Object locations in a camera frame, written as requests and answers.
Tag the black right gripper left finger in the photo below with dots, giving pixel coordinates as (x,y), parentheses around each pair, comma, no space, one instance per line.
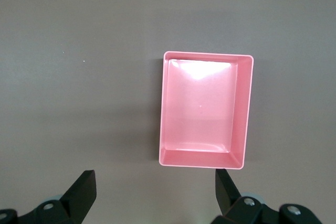
(78,195)

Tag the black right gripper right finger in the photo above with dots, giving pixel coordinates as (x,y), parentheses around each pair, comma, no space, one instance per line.
(228,197)

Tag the pink plastic box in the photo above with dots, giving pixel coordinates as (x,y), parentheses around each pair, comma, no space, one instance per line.
(202,108)

